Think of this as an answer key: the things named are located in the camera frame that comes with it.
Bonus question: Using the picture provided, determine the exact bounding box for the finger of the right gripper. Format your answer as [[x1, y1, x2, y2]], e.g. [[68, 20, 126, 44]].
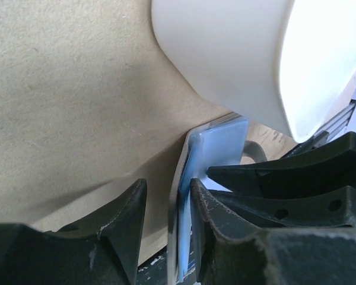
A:
[[210, 186, 356, 228], [207, 132, 356, 199]]

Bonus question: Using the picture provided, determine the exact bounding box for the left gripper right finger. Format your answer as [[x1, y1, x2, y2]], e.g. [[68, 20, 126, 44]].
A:
[[190, 179, 356, 284]]

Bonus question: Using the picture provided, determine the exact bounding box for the white oblong plastic tray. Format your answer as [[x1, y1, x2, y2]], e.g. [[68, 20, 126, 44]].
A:
[[151, 1, 356, 143]]

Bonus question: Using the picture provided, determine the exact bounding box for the grey card holder wallet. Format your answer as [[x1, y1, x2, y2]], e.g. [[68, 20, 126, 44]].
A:
[[167, 112, 268, 283]]

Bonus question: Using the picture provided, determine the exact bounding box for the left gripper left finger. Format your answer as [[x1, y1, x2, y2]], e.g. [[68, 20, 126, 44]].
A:
[[0, 179, 147, 284]]

